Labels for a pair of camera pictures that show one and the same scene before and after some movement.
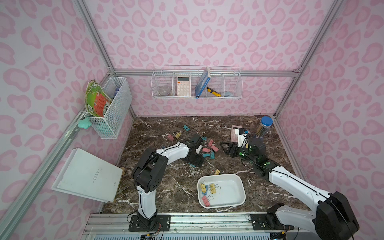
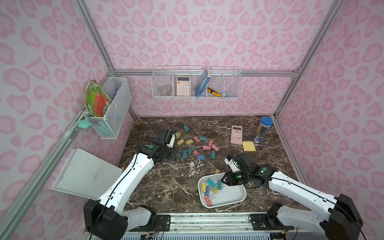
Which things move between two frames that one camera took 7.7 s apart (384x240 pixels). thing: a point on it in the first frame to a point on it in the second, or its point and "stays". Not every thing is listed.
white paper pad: (87, 175) stays
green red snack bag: (96, 100) stays
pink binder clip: (205, 201) stays
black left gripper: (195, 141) to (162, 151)
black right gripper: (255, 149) to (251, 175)
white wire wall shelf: (196, 82) stays
